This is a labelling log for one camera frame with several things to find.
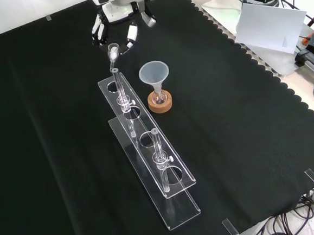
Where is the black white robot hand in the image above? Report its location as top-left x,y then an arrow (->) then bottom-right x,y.
88,0 -> 159,54

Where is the translucent plastic funnel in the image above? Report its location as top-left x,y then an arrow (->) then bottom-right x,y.
138,61 -> 172,97

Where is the glass round-bottom flask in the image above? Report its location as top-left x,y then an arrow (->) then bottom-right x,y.
150,86 -> 168,106

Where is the pale board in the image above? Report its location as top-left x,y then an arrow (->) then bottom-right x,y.
200,0 -> 305,82

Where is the white card sheet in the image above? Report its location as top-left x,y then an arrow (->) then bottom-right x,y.
231,0 -> 311,59

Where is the black cloth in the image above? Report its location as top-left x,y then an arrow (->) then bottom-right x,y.
0,0 -> 314,235

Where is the clear cloth clip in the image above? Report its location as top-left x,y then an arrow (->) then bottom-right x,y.
221,217 -> 241,235
304,168 -> 314,187

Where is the cork ring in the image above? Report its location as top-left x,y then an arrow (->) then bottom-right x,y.
146,90 -> 175,115

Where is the black floor cable bundle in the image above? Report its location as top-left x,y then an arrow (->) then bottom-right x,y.
257,193 -> 314,235

